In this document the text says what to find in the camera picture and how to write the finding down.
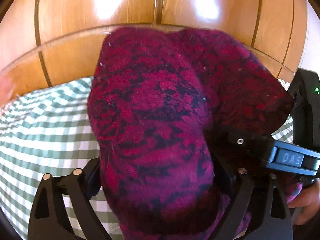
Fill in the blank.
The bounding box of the person's right hand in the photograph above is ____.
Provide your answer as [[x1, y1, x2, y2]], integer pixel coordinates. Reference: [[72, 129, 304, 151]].
[[288, 178, 319, 225]]

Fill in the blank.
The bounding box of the glossy wooden wardrobe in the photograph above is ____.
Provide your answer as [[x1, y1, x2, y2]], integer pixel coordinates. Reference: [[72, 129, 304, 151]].
[[1, 0, 310, 104]]

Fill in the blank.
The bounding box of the green white checked bedsheet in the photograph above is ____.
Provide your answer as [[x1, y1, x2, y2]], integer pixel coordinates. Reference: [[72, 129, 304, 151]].
[[0, 76, 296, 240]]

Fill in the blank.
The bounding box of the maroon floral patterned garment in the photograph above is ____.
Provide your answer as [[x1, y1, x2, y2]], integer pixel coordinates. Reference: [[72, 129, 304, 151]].
[[87, 28, 294, 239]]

